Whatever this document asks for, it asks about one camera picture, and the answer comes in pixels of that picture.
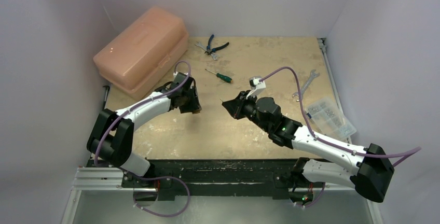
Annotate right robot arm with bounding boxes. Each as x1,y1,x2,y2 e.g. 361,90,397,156
222,91,394,203

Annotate pink plastic toolbox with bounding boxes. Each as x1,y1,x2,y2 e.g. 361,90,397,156
93,6,189,101

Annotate green handled screwdriver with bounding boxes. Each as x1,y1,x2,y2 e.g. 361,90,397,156
205,69,233,83

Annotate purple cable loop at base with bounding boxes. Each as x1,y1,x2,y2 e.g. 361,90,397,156
123,172,191,219

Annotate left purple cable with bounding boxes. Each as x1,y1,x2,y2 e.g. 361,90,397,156
93,61,192,166

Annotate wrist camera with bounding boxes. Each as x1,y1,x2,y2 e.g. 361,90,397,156
173,72,187,81
245,76,266,99

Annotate small silver wrench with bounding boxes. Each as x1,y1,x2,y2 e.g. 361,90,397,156
195,41,219,61

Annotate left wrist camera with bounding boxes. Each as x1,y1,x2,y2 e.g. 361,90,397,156
173,72,187,81

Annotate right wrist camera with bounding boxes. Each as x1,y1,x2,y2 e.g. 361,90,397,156
245,76,266,99

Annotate large silver wrench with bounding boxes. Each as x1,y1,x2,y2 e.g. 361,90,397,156
292,69,320,102

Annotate aluminium frame rail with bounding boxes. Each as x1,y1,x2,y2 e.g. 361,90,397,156
72,167,124,191

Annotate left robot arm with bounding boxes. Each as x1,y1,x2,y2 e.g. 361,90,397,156
86,72,202,187

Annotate blue handled pliers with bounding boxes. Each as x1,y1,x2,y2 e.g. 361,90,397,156
205,34,230,56

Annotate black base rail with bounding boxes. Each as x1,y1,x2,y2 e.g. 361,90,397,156
86,159,327,202

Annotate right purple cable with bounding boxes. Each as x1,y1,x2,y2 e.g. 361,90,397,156
259,66,422,167

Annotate clear plastic screw box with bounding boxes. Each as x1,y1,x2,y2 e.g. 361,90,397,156
306,97,357,141

